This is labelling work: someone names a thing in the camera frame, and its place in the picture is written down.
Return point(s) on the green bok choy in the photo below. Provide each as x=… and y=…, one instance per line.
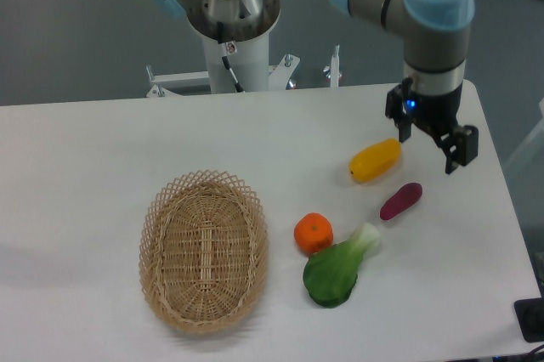
x=330, y=275

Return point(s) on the purple sweet potato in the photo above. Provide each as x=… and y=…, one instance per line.
x=403, y=199

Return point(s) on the woven wicker basket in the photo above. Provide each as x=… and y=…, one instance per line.
x=203, y=253

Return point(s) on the orange tangerine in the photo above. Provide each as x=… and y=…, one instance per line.
x=313, y=233

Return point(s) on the white metal base frame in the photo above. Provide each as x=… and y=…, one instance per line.
x=280, y=78

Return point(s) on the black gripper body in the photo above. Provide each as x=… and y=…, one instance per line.
x=433, y=114

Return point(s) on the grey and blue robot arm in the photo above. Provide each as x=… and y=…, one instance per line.
x=435, y=36

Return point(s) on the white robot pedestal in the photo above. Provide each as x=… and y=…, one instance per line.
x=249, y=60

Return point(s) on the yellow mango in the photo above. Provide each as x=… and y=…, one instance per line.
x=374, y=160

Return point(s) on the black device at table edge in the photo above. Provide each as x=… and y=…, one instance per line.
x=529, y=313

